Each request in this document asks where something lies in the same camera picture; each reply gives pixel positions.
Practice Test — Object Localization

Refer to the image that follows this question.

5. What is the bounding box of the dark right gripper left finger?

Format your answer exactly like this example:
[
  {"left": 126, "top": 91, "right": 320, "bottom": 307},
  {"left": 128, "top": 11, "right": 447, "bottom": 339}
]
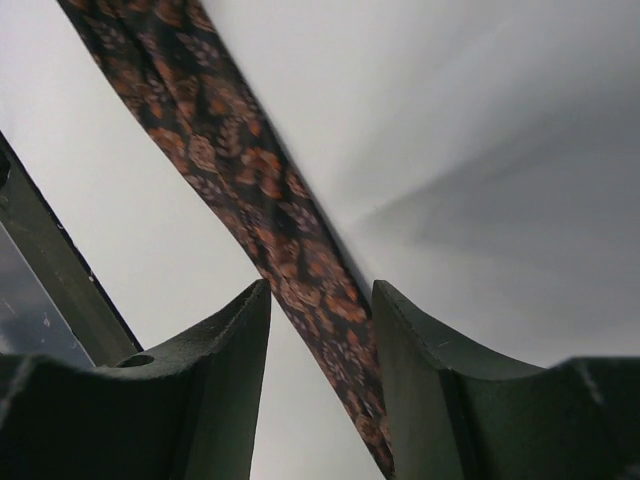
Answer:
[{"left": 1, "top": 280, "right": 271, "bottom": 479}]

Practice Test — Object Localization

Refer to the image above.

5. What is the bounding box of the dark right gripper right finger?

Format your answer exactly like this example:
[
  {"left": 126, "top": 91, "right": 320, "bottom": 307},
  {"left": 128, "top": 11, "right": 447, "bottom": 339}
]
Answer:
[{"left": 372, "top": 280, "right": 639, "bottom": 479}]

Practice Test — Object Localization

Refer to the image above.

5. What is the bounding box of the dark orange floral tie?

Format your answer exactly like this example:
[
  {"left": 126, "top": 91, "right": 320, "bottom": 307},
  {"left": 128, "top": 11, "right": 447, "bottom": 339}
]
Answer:
[{"left": 61, "top": 0, "right": 396, "bottom": 479}]

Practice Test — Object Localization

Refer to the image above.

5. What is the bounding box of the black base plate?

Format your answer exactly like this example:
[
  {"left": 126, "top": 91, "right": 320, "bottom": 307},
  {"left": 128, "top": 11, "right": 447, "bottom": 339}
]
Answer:
[{"left": 1, "top": 140, "right": 142, "bottom": 367}]

